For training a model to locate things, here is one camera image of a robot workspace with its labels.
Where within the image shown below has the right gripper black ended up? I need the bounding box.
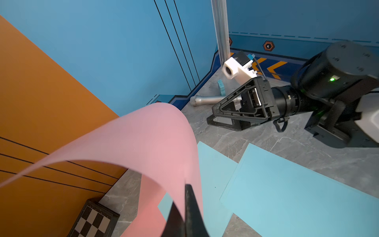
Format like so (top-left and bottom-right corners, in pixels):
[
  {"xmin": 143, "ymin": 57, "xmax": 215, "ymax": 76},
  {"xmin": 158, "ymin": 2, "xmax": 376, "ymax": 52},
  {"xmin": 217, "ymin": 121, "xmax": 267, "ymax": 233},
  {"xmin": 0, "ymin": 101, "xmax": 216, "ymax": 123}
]
[{"xmin": 207, "ymin": 76, "xmax": 311, "ymax": 132}]

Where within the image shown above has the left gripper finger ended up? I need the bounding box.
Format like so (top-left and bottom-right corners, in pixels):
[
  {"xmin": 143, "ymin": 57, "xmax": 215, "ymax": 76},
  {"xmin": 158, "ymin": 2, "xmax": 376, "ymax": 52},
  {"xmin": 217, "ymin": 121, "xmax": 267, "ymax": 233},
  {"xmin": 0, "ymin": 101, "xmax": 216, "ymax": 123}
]
[{"xmin": 161, "ymin": 184, "xmax": 209, "ymax": 237}]

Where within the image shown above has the light blue paper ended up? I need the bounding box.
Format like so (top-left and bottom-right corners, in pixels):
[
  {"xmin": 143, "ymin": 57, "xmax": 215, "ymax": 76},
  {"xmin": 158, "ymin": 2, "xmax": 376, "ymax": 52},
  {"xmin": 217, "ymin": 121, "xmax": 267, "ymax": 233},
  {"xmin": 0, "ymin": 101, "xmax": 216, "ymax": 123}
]
[
  {"xmin": 220, "ymin": 145, "xmax": 379, "ymax": 237},
  {"xmin": 156, "ymin": 141, "xmax": 239, "ymax": 237}
]

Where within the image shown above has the pink paper small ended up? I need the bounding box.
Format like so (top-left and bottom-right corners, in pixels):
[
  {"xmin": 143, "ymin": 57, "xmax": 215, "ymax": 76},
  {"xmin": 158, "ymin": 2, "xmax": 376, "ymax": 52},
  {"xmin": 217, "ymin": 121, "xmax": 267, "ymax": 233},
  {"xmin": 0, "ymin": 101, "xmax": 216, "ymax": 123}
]
[{"xmin": 4, "ymin": 103, "xmax": 203, "ymax": 221}]

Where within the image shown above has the pink paper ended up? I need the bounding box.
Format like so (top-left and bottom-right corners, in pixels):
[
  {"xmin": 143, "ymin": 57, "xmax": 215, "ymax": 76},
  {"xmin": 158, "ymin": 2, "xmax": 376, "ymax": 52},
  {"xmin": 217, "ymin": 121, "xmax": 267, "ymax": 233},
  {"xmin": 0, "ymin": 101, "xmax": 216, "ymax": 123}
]
[{"xmin": 122, "ymin": 175, "xmax": 166, "ymax": 237}]

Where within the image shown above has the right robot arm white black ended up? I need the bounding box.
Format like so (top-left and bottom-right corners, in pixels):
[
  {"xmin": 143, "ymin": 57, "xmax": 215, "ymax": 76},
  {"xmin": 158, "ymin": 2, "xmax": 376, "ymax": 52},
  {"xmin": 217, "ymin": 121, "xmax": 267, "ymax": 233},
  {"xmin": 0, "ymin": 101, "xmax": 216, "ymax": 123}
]
[{"xmin": 207, "ymin": 41, "xmax": 379, "ymax": 148}]

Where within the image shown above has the small teal block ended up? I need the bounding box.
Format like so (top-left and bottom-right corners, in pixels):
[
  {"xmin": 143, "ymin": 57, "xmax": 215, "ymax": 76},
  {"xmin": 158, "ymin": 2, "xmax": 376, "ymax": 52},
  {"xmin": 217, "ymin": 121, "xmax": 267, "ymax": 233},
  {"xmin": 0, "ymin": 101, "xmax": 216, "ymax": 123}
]
[{"xmin": 217, "ymin": 80, "xmax": 226, "ymax": 97}]

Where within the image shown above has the silver microphone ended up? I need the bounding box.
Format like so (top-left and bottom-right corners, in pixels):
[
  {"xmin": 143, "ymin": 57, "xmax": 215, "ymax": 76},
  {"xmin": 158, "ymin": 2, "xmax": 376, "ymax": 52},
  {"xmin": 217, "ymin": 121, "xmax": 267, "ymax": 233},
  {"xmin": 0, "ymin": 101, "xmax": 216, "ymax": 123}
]
[{"xmin": 189, "ymin": 95, "xmax": 226, "ymax": 107}]

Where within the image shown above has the black white checkerboard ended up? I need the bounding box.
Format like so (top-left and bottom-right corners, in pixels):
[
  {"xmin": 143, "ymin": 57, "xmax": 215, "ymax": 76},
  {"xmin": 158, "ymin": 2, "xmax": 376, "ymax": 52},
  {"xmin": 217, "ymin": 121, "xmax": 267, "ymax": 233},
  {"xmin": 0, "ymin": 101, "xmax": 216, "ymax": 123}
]
[{"xmin": 68, "ymin": 199, "xmax": 120, "ymax": 237}]

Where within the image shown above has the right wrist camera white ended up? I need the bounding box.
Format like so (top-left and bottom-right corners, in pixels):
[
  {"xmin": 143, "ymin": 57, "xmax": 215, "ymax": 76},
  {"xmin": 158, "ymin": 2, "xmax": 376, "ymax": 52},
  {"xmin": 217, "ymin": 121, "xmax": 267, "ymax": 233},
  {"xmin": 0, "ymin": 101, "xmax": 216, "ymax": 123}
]
[{"xmin": 222, "ymin": 51, "xmax": 258, "ymax": 85}]

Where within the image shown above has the right aluminium corner post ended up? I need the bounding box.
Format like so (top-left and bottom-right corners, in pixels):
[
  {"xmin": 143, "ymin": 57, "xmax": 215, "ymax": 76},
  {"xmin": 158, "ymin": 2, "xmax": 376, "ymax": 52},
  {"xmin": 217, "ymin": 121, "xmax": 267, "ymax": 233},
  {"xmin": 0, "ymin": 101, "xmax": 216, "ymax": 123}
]
[{"xmin": 211, "ymin": 0, "xmax": 231, "ymax": 66}]

